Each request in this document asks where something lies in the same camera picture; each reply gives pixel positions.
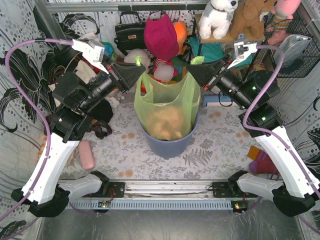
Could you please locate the white dog plush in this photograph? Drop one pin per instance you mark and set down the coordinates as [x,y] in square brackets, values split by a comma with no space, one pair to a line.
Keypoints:
[216,18]

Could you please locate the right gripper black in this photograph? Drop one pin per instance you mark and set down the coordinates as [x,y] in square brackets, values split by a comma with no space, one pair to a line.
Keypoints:
[210,78]

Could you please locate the magenta cloth bag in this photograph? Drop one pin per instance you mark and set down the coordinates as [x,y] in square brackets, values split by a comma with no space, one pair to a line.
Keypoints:
[160,38]

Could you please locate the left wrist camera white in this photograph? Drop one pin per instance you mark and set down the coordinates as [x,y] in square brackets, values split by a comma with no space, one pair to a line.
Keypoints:
[92,51]

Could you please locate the cream canvas tote bag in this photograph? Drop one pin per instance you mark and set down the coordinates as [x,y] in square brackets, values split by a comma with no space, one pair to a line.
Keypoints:
[79,67]

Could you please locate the pink plush toy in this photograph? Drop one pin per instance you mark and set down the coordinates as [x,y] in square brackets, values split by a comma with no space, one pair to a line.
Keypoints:
[282,15]

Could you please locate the pink rolled cloth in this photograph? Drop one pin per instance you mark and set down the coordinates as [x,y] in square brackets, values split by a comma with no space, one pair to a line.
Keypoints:
[86,157]

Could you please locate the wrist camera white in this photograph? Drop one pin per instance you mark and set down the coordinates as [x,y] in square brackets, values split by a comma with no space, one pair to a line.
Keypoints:
[92,51]
[242,50]

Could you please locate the black metal wooden shelf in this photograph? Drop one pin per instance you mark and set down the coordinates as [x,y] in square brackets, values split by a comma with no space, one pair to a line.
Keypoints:
[227,39]

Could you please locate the pink white plush doll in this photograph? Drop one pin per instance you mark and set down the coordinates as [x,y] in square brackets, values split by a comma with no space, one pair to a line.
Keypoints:
[164,70]

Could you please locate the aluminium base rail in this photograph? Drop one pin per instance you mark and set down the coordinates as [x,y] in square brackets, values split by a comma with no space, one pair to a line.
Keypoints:
[165,195]

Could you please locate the purple striped sock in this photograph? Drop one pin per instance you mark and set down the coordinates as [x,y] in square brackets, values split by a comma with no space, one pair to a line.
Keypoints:
[261,162]

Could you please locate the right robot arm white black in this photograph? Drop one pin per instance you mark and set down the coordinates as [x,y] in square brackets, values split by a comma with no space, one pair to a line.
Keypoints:
[299,189]

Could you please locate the rainbow striped bag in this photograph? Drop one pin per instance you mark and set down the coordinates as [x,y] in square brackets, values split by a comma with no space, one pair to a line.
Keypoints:
[149,85]

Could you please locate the green trash bag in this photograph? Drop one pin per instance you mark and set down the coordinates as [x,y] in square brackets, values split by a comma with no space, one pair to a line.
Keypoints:
[188,99]

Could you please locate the brown patterned sandal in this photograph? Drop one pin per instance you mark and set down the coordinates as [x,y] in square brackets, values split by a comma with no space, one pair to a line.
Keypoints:
[101,128]

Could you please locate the colourful printed cloth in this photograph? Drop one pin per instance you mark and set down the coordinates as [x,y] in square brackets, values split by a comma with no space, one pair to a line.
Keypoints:
[109,50]

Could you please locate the brown teddy bear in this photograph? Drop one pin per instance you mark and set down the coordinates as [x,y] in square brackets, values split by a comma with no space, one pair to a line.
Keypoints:
[249,15]

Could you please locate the blue trash bin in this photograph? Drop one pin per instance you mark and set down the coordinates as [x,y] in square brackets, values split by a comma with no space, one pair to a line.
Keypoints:
[169,149]

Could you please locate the silver foil pouch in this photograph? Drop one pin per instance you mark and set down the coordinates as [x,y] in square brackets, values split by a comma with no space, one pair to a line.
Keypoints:
[292,47]

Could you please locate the black leather handbag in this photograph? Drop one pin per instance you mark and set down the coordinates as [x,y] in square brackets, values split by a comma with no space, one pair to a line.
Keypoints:
[130,36]

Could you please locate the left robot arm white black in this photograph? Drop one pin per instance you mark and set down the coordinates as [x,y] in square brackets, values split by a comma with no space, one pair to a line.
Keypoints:
[43,193]

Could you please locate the yellow duck plush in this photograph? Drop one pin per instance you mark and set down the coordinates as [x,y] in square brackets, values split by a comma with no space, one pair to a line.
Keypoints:
[258,66]

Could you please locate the white sheep plush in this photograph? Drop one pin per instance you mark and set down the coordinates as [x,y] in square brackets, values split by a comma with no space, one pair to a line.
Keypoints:
[138,54]

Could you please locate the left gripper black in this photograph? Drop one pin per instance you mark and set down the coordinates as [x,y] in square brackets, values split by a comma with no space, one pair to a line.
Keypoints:
[119,80]

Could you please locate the black orange toy figure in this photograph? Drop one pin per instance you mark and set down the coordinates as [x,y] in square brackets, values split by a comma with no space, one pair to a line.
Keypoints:
[273,118]

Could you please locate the black hat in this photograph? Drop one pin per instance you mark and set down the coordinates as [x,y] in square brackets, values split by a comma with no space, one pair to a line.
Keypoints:
[67,57]

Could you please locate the orange plush toy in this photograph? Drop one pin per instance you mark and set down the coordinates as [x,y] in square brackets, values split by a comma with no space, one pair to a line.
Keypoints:
[181,33]

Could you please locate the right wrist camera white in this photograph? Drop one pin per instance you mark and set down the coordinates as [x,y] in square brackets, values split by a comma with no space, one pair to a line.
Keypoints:
[242,50]

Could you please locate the black wire basket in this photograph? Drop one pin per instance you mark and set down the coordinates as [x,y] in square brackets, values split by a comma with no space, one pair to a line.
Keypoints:
[309,58]

